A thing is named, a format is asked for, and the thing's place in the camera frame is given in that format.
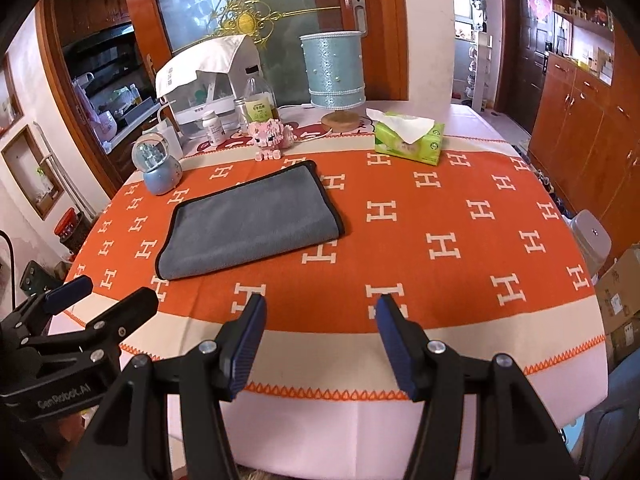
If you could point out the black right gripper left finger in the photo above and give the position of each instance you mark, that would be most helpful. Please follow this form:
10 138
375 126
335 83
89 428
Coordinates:
127 438

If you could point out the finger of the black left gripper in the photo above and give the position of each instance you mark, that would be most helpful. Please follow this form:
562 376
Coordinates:
33 315
95 327

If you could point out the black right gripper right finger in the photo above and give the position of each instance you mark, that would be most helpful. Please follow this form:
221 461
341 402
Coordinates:
515 437

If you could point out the purple grey microfiber towel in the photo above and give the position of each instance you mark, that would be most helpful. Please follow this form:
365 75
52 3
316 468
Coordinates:
265 217

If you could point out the red bucket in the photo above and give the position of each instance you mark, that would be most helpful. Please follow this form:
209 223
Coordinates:
67 223

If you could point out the blue castle snow globe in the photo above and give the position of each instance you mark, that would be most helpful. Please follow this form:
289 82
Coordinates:
161 172

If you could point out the cardboard box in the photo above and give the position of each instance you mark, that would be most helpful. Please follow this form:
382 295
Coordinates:
618 296

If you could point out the white plastic stool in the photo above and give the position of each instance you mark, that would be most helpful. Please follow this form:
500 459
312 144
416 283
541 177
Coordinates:
592 240

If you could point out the white pill bottle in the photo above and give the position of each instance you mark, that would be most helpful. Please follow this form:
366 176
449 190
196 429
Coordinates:
213 128

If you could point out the pink block pig toy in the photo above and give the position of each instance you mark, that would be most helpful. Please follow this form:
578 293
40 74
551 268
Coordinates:
270 138

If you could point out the white plastic appliance box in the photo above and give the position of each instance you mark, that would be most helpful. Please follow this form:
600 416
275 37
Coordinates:
196 96

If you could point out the clear bottle yellow liquid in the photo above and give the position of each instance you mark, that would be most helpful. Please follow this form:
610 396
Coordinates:
259 99

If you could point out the green tissue pack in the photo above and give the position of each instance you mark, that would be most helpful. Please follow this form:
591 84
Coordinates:
405 136

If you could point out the white cloth cover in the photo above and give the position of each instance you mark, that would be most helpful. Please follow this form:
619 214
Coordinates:
229 55

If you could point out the wooden lamp base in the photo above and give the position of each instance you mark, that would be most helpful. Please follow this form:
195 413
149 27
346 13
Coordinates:
340 121

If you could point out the gold door ornament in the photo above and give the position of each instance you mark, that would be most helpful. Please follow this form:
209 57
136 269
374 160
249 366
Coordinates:
250 15

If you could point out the light blue lamp shade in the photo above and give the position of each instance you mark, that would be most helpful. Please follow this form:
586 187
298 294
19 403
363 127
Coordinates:
333 64

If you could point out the dark entrance door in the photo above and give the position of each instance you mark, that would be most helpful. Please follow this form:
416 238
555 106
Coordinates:
525 41

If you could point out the wooden wall cabinet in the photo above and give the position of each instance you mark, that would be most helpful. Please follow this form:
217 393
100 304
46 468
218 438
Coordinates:
586 134

